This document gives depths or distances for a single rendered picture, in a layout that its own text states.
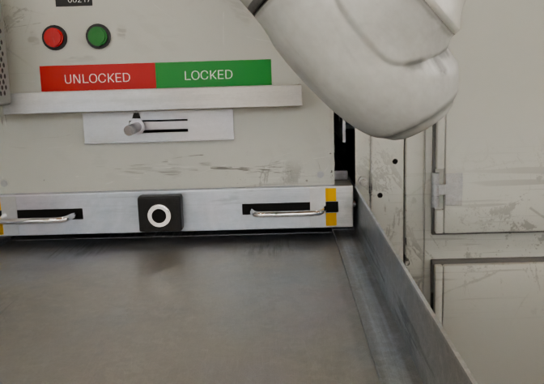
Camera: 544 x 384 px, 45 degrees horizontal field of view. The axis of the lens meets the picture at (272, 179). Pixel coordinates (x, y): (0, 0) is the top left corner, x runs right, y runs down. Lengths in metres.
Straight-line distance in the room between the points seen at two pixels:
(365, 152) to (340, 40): 0.48
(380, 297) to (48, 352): 0.33
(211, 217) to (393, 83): 0.48
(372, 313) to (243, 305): 0.14
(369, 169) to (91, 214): 0.41
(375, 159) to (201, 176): 0.25
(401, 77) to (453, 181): 0.48
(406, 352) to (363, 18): 0.28
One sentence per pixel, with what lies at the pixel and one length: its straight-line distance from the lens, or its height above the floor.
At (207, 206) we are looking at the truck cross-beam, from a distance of 0.92.
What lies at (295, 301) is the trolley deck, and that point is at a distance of 0.70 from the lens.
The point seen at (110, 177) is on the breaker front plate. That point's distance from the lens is 0.95.
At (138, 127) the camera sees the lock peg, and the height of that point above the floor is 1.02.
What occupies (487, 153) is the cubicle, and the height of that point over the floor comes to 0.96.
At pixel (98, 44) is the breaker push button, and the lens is 0.93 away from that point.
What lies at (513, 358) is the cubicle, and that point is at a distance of 1.08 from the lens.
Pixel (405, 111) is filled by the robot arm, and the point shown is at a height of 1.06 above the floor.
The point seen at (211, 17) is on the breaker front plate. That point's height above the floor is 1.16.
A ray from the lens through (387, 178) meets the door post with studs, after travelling 0.97.
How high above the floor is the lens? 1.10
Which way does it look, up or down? 10 degrees down
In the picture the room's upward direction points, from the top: 2 degrees counter-clockwise
